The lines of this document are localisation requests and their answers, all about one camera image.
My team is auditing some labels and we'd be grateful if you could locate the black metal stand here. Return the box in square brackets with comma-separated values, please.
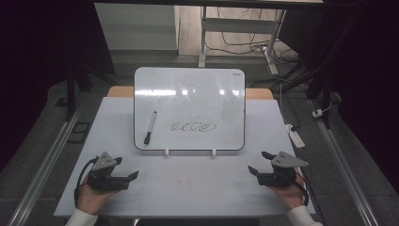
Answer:
[55, 61, 116, 122]

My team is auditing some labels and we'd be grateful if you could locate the dark curtain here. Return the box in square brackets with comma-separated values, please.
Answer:
[278, 0, 399, 194]
[0, 0, 116, 172]

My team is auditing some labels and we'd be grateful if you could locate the white whiteboard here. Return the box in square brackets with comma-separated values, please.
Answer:
[133, 66, 247, 152]

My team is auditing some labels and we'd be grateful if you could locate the person's left hand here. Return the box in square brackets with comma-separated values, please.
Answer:
[75, 183, 119, 217]

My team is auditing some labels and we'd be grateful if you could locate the aluminium floor rail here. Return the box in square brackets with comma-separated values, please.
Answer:
[7, 103, 87, 226]
[308, 99, 381, 226]

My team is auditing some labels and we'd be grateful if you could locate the person's right hand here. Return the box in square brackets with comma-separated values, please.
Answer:
[266, 168, 307, 211]

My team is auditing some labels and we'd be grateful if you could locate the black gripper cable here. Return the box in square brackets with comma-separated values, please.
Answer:
[73, 156, 100, 208]
[291, 174, 311, 207]

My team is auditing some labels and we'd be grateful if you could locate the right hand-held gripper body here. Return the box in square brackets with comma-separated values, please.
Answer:
[256, 151, 310, 188]

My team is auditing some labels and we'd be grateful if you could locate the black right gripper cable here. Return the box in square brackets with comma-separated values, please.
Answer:
[291, 174, 311, 207]

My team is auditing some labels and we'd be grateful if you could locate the wooden table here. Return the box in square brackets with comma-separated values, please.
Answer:
[106, 86, 275, 101]

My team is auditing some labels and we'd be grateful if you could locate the white marker pen black cap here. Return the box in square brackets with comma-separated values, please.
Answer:
[143, 110, 158, 146]

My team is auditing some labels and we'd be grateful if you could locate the tangle of black floor cables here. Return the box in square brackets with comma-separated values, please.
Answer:
[205, 7, 299, 64]

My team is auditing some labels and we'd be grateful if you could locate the white metal desk frame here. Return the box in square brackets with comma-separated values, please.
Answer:
[198, 6, 287, 76]

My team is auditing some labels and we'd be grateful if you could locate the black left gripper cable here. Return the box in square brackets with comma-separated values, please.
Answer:
[73, 156, 100, 208]

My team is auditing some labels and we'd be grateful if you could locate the black rectangular floor bracket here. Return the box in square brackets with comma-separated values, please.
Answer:
[67, 121, 92, 145]

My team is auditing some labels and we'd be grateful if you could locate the white cabinet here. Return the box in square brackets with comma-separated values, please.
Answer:
[93, 3, 181, 52]

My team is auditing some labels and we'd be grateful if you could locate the small white adapter with cable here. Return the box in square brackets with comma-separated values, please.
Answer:
[311, 101, 333, 119]

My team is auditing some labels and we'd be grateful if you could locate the black power cable with plug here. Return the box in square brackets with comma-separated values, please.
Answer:
[279, 84, 301, 133]

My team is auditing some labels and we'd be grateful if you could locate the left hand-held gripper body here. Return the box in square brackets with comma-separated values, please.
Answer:
[87, 152, 131, 191]

